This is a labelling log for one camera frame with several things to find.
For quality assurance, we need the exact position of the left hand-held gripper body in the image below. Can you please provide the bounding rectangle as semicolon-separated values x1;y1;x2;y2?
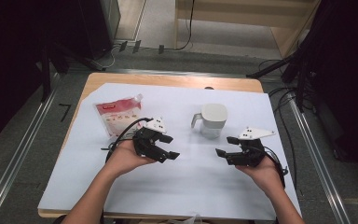
131;116;169;162

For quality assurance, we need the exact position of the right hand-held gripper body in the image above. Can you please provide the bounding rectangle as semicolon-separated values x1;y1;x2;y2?
225;126;277;168

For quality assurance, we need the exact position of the white lidded pitcher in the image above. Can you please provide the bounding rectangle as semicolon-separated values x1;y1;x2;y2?
190;103;228;140

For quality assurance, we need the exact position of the red white spouted pouch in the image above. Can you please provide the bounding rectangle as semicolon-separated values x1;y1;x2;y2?
93;93;145;138

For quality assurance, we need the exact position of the person's right hand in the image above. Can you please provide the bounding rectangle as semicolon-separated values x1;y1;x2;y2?
235;153;286;200

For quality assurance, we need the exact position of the person's left hand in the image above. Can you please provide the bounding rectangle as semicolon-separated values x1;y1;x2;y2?
103;139;157;180

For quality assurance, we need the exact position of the white paper sheet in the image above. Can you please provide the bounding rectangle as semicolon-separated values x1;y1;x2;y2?
37;82;302;222

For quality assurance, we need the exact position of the wooden table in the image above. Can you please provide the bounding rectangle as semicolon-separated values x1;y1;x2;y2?
37;72;302;222

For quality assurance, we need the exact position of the black metal stand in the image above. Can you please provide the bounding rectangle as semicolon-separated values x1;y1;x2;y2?
245;46;316;111
39;43;106;103

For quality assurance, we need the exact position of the black curtain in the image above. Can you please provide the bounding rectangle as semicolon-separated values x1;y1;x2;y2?
310;0;358;185
0;0;85;150

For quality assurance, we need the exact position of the light wooden bench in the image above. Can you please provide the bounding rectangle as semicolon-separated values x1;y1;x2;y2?
173;0;322;59

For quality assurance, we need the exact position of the black cabinet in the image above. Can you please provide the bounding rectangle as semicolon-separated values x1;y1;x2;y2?
77;0;121;61

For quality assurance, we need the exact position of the right hand-held gripper cable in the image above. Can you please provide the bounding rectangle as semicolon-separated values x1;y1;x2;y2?
261;145;289;189

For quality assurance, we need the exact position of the metal floor rail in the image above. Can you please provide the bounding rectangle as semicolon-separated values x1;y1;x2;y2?
0;73;61;224
287;92;352;224
105;68;281;79

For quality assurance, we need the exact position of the bundle of black floor cables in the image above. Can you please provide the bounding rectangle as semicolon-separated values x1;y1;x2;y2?
257;59;316;190

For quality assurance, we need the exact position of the grey floor cable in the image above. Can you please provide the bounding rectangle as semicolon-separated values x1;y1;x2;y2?
92;45;120;71

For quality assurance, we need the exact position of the black hanging cable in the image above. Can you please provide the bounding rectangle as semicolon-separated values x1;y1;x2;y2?
174;0;197;51

